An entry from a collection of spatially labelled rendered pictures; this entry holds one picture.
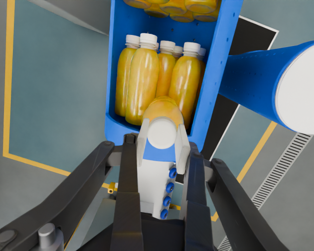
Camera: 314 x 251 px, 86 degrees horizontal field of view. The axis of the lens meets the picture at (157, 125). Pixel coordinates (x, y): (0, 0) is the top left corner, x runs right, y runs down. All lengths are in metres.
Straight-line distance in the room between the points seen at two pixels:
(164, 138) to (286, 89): 0.48
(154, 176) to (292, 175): 1.79
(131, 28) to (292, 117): 0.55
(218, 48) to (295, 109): 0.37
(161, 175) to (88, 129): 1.21
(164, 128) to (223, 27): 0.23
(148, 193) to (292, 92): 0.67
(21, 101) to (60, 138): 0.50
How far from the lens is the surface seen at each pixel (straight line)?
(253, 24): 1.56
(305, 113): 0.68
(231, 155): 1.91
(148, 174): 0.77
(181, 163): 0.17
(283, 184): 2.35
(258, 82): 0.71
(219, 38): 0.37
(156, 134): 0.22
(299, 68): 0.64
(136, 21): 0.57
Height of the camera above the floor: 1.55
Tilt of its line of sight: 70 degrees down
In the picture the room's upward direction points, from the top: 172 degrees counter-clockwise
